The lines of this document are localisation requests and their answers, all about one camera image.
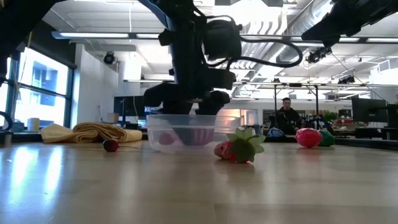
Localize red toy strawberry green leaves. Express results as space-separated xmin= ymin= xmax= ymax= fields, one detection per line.
xmin=226 ymin=126 xmax=267 ymax=164

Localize pinkish red toy fruit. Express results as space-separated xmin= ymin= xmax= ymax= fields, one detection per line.
xmin=294 ymin=127 xmax=323 ymax=149

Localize black aluminium table frame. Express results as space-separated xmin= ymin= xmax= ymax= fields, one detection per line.
xmin=0 ymin=130 xmax=398 ymax=151

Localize white cylindrical cup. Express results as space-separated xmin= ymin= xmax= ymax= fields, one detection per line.
xmin=27 ymin=117 xmax=40 ymax=132

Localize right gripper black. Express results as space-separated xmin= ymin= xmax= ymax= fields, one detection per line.
xmin=300 ymin=0 xmax=379 ymax=48

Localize green potted office plant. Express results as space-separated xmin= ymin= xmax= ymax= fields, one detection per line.
xmin=323 ymin=111 xmax=338 ymax=123

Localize black metal rig frame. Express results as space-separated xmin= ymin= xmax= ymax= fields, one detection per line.
xmin=272 ymin=83 xmax=320 ymax=125

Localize purple striped toy onion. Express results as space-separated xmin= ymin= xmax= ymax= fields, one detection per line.
xmin=177 ymin=128 xmax=216 ymax=147

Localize silver ceiling air duct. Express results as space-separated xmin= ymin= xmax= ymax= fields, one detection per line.
xmin=229 ymin=0 xmax=340 ymax=71

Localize green toy bell pepper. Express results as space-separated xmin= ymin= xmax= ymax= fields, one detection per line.
xmin=317 ymin=129 xmax=336 ymax=147

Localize black computer monitor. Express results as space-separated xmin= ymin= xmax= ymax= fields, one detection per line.
xmin=351 ymin=98 xmax=389 ymax=124
xmin=113 ymin=95 xmax=146 ymax=118

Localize dark red toy cherry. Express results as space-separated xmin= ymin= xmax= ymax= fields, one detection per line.
xmin=102 ymin=138 xmax=139 ymax=153

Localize person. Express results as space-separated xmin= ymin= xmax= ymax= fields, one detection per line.
xmin=269 ymin=96 xmax=302 ymax=136

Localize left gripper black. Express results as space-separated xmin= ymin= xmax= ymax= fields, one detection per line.
xmin=143 ymin=67 xmax=237 ymax=116

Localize clear plastic tupperware container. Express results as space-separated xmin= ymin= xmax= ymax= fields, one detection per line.
xmin=146 ymin=114 xmax=243 ymax=154

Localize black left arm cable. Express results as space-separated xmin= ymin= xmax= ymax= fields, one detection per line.
xmin=205 ymin=36 xmax=304 ymax=71

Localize large glass window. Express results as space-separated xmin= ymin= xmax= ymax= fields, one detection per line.
xmin=0 ymin=46 xmax=74 ymax=128

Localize black round wall speaker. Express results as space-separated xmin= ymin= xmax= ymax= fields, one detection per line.
xmin=103 ymin=52 xmax=118 ymax=65

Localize long ceiling light fixture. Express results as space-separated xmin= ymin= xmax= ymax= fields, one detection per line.
xmin=51 ymin=30 xmax=160 ymax=40

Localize folded yellow towel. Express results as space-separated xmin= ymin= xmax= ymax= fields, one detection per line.
xmin=40 ymin=121 xmax=144 ymax=144

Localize black ceiling track light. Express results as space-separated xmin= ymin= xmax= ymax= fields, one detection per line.
xmin=306 ymin=46 xmax=333 ymax=65

